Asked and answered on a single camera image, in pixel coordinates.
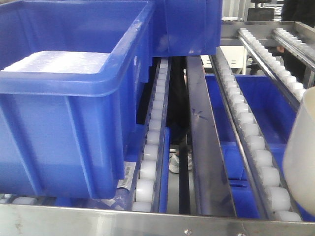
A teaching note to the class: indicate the white plastic bin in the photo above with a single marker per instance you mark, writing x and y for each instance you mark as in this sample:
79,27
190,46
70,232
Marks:
299,156

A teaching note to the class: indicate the steel flow rack frame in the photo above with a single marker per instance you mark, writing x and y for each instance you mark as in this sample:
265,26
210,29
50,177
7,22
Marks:
123,222

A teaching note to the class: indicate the white roller track right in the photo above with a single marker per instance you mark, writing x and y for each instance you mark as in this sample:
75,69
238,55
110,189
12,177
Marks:
271,65

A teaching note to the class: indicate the white roller track middle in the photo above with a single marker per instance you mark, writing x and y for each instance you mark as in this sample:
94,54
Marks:
273,199

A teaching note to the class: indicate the large blue crate foreground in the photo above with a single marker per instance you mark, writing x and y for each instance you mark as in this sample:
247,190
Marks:
120,28

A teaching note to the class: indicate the blue crate rear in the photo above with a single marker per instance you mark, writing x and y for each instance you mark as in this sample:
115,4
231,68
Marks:
186,27

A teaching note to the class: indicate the white foam sheet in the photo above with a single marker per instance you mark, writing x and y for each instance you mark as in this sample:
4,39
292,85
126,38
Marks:
60,62

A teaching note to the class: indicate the steel divider rail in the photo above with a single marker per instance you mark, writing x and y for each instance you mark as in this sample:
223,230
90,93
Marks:
212,190

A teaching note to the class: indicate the barcode label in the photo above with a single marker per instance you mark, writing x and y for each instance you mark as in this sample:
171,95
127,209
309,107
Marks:
127,181

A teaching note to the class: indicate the white sneaker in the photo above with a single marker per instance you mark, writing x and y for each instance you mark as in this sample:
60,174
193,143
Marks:
174,163

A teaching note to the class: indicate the white roller track left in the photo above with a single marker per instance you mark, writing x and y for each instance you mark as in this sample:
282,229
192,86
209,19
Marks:
148,190

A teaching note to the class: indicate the white roller track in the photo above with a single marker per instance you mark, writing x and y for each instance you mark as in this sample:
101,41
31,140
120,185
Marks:
273,199
271,65
148,190

